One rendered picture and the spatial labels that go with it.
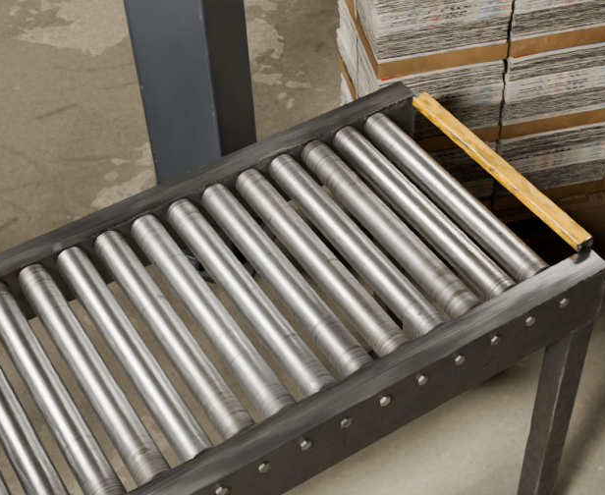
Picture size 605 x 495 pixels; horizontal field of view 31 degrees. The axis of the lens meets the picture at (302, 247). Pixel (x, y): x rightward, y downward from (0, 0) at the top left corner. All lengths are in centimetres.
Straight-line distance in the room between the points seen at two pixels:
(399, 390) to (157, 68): 109
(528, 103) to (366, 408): 115
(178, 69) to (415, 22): 51
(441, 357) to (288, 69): 193
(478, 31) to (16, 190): 140
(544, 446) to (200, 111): 102
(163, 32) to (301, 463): 109
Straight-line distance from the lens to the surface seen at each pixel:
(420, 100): 191
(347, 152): 186
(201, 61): 229
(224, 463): 144
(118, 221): 176
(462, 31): 230
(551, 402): 191
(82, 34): 361
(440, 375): 157
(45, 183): 308
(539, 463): 206
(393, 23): 223
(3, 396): 157
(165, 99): 241
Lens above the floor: 201
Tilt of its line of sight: 46 degrees down
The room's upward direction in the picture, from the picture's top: 3 degrees counter-clockwise
